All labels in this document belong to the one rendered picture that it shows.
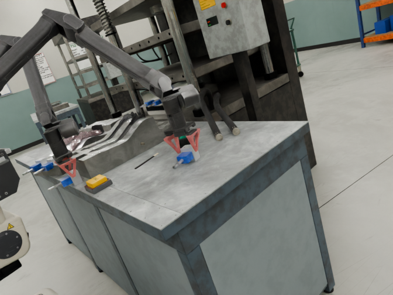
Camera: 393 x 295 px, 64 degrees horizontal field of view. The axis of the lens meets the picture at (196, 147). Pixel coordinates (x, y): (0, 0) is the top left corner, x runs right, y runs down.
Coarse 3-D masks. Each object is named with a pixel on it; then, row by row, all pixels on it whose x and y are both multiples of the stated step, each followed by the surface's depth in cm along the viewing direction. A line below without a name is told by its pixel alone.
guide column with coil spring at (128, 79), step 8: (96, 0) 215; (104, 8) 218; (104, 16) 218; (104, 24) 220; (112, 32) 222; (112, 40) 223; (128, 80) 233; (128, 88) 235; (136, 96) 237; (136, 104) 238
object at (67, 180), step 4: (72, 172) 131; (76, 172) 131; (68, 176) 131; (76, 176) 131; (80, 176) 132; (60, 180) 130; (64, 180) 129; (68, 180) 130; (72, 180) 130; (76, 180) 131; (80, 180) 132; (56, 184) 129; (60, 184) 130; (64, 184) 129; (68, 184) 130; (76, 184) 131; (48, 188) 128; (52, 188) 128
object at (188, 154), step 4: (184, 148) 114; (188, 148) 113; (192, 148) 113; (184, 152) 114; (188, 152) 113; (192, 152) 113; (196, 152) 115; (180, 156) 111; (184, 156) 110; (188, 156) 111; (192, 156) 113; (196, 156) 115; (180, 160) 110; (184, 160) 111; (188, 160) 111; (192, 160) 115; (176, 164) 108
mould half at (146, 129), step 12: (144, 120) 145; (108, 132) 161; (120, 132) 151; (132, 132) 142; (144, 132) 145; (156, 132) 149; (120, 144) 138; (132, 144) 141; (156, 144) 149; (72, 156) 141; (84, 156) 134; (96, 156) 131; (108, 156) 135; (120, 156) 138; (132, 156) 142; (72, 168) 147; (84, 168) 131; (96, 168) 132; (108, 168) 135
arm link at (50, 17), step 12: (48, 12) 108; (60, 12) 109; (36, 24) 108; (48, 24) 108; (60, 24) 108; (24, 36) 106; (36, 36) 107; (48, 36) 109; (72, 36) 112; (12, 48) 104; (24, 48) 105; (36, 48) 107; (0, 60) 102; (12, 60) 103; (24, 60) 105; (0, 72) 101; (12, 72) 104; (0, 84) 102
